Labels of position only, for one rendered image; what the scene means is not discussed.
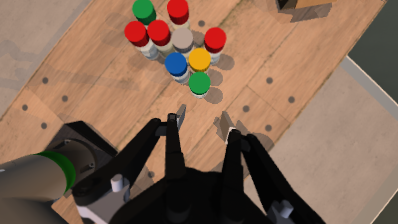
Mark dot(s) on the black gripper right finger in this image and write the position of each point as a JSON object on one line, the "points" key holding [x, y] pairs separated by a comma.
{"points": [[280, 202]]}

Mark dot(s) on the bottle with grey cap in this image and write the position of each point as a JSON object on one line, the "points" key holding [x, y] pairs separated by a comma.
{"points": [[182, 39]]}

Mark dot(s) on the bottle with yellow cap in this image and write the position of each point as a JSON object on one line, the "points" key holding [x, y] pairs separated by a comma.
{"points": [[199, 60]]}

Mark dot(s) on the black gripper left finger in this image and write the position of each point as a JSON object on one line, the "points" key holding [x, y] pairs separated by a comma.
{"points": [[99, 195]]}

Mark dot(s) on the blue-capped bottle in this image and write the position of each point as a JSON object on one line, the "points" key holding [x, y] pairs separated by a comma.
{"points": [[176, 65]]}

